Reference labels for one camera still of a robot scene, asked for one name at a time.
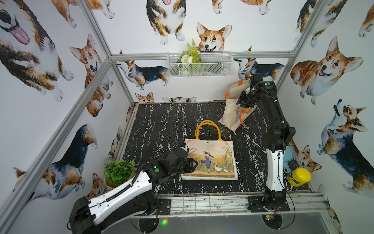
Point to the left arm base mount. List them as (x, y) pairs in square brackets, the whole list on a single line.
[(162, 207)]

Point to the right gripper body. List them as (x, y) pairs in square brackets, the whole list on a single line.
[(247, 99)]

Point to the light blue dustpan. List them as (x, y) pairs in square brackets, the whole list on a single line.
[(288, 157)]

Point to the white wire wall basket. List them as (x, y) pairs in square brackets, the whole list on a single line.
[(205, 64)]

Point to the green leafy plant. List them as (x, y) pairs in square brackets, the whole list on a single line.
[(118, 172)]

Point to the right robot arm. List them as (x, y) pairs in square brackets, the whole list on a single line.
[(274, 140)]

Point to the cream bag yellow handles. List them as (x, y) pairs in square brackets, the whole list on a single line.
[(215, 158)]

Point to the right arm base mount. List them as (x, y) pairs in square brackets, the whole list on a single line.
[(261, 204)]

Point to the green fern with white flower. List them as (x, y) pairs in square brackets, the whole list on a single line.
[(190, 60)]

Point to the cream bag orange handles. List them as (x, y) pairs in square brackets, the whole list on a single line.
[(234, 115)]

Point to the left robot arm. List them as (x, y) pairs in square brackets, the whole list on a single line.
[(134, 197)]

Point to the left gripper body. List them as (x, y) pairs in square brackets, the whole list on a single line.
[(184, 156)]

